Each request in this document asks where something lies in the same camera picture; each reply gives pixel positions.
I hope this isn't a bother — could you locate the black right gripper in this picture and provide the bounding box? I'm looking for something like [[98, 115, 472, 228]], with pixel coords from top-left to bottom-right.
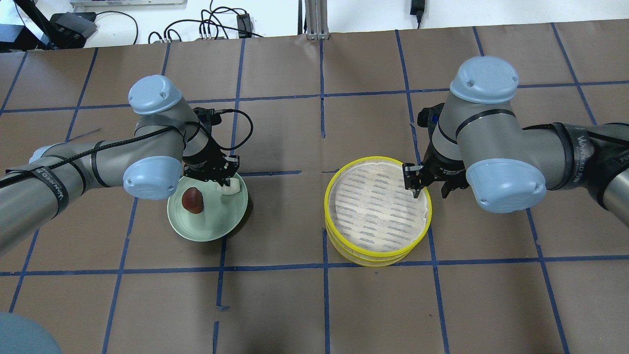
[[402, 143, 470, 199]]

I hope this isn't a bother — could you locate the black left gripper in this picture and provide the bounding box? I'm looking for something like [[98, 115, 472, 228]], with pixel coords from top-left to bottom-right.
[[183, 143, 240, 186]]

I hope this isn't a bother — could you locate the white steamed bun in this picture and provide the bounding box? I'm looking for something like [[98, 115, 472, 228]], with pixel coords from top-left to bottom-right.
[[216, 177, 242, 195]]

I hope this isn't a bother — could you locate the yellow rimmed steamer layer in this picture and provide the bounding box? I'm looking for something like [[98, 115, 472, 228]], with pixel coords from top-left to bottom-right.
[[324, 155, 433, 255], [325, 224, 430, 267]]

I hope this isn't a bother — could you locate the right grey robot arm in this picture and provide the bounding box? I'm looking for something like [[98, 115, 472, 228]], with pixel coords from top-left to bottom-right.
[[402, 56, 629, 224]]

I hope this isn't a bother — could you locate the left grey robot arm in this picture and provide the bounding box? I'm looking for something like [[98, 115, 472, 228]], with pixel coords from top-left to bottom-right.
[[0, 75, 240, 255]]

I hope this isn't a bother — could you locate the brown bun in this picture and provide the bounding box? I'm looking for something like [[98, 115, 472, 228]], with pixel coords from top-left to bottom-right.
[[181, 187, 204, 214]]

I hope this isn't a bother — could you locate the mint green plate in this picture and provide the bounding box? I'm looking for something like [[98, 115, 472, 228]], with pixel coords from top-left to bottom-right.
[[167, 173, 249, 242]]

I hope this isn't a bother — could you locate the black power adapter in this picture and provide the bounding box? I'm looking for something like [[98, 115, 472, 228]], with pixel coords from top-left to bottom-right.
[[409, 0, 426, 27]]

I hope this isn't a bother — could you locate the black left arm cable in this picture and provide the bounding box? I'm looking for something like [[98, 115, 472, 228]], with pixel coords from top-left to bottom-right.
[[0, 108, 254, 190]]

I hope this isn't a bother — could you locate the black cable bundle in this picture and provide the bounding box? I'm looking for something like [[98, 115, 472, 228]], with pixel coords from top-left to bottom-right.
[[147, 0, 263, 44]]

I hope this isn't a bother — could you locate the aluminium frame post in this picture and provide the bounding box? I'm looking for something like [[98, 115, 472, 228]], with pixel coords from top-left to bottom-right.
[[305, 0, 330, 41]]

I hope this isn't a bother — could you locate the black camera stand base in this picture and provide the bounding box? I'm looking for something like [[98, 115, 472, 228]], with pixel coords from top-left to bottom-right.
[[0, 0, 97, 53]]

